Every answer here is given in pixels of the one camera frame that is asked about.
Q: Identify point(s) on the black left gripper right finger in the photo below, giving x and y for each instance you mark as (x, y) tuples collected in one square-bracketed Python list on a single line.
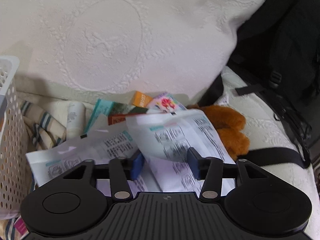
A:
[(209, 170)]

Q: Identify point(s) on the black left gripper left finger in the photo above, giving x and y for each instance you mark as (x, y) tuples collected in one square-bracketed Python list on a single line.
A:
[(121, 170)]

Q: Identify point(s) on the white printed foil packet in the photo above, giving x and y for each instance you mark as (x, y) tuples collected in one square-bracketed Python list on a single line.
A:
[(164, 139)]

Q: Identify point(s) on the magenta medicine box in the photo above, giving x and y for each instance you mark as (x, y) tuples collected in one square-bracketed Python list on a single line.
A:
[(21, 228)]

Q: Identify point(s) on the brown plush toy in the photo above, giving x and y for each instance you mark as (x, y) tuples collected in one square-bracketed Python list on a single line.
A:
[(229, 125)]

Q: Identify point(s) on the red orange box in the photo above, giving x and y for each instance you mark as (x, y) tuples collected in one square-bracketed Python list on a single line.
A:
[(116, 118)]

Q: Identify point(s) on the white small bottle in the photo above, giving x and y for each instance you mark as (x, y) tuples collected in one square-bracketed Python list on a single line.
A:
[(75, 120)]

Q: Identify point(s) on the green seed packet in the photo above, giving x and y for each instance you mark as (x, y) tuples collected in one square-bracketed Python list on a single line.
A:
[(107, 108)]

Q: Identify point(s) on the cream embossed cushion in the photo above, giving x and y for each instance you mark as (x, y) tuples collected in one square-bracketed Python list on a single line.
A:
[(264, 131)]

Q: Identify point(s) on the orange small box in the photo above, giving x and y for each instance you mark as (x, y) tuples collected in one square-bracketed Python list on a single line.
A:
[(140, 99)]

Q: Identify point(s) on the floral pink packet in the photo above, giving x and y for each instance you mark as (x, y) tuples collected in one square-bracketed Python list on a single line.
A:
[(165, 102)]

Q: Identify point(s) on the white perforated plastic basket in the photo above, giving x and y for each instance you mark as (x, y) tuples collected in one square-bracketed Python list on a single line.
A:
[(15, 172)]

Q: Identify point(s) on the cream embossed pillow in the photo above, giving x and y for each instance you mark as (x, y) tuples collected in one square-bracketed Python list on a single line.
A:
[(79, 49)]

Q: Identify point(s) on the black backpack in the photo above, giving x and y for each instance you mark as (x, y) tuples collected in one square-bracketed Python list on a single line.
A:
[(277, 57)]

